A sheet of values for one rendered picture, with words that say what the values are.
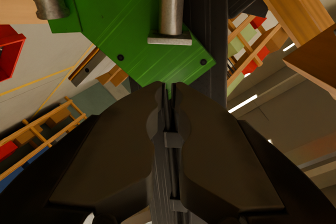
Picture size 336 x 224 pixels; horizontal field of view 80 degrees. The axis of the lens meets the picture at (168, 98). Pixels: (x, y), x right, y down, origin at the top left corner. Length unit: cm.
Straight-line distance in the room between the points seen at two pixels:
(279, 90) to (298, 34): 676
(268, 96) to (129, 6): 764
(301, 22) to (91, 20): 95
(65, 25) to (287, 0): 94
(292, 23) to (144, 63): 88
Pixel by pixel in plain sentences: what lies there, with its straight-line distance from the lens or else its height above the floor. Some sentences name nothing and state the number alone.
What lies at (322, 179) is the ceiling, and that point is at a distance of 450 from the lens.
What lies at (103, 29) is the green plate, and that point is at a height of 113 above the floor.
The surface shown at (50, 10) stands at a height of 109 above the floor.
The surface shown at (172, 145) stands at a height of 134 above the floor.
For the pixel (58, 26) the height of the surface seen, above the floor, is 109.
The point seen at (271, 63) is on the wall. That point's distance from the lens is 967.
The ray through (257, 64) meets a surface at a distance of 373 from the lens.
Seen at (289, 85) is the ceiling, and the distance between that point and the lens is 784.
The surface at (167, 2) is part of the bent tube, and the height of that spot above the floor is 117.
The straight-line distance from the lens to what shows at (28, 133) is 609.
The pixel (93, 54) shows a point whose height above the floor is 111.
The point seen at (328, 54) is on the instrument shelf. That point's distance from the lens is 73.
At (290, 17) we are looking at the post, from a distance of 110.
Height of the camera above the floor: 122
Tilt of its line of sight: 8 degrees up
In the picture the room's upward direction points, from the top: 139 degrees clockwise
